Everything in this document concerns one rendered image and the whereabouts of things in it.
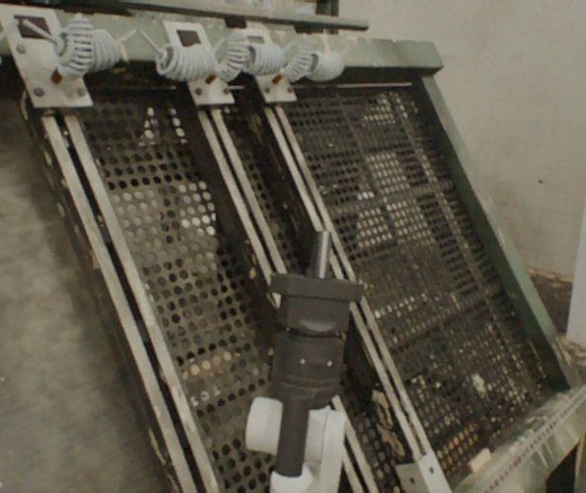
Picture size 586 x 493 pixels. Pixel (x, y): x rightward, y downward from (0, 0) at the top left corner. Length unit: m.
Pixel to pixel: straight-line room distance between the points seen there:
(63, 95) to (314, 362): 0.66
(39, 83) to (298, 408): 0.71
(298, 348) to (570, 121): 5.35
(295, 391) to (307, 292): 0.12
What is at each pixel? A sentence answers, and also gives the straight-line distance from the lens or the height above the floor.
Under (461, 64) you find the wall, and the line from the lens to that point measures 6.44.
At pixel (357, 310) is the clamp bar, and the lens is 1.35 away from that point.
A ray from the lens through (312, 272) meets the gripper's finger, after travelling 0.74.
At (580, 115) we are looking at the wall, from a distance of 5.91.
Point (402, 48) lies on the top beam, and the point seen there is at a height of 1.92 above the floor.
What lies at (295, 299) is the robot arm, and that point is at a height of 1.57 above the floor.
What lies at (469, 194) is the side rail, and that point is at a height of 1.46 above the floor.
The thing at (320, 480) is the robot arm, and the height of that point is 1.35.
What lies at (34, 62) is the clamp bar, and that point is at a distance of 1.15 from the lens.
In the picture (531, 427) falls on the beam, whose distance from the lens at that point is 1.81.
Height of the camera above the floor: 1.83
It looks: 16 degrees down
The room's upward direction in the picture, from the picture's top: straight up
